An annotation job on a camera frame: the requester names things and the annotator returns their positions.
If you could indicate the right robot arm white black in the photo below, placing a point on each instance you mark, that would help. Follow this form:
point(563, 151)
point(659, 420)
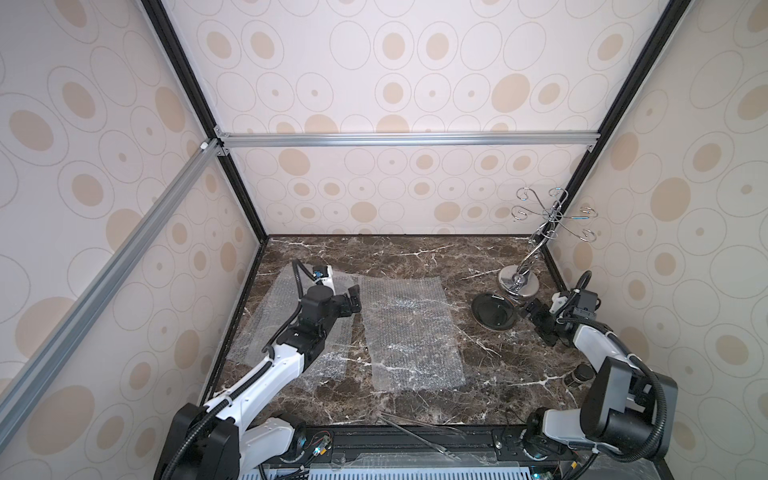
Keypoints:
point(628, 411)

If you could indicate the dark grey dinner plate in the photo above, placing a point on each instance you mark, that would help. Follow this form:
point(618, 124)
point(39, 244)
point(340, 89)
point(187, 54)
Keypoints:
point(494, 312)

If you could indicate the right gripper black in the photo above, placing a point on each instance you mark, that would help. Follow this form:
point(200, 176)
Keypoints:
point(541, 315)

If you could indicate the horizontal aluminium rail back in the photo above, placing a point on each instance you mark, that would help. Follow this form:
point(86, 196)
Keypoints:
point(269, 140)

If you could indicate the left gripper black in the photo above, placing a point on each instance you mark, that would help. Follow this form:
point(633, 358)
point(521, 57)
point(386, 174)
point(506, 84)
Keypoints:
point(349, 308)

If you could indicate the diagonal aluminium rail left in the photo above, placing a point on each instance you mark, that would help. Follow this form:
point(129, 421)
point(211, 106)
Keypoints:
point(48, 360)

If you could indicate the spice bottle black label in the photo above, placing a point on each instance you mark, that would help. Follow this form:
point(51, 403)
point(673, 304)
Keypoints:
point(580, 375)

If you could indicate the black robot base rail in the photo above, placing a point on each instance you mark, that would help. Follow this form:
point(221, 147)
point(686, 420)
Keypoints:
point(400, 451)

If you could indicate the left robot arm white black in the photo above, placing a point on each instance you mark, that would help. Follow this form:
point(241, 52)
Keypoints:
point(215, 440)

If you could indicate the chrome mug tree stand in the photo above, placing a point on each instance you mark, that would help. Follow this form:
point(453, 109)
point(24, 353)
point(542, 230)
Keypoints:
point(518, 281)

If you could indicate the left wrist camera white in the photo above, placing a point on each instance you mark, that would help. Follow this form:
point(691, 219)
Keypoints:
point(323, 276)

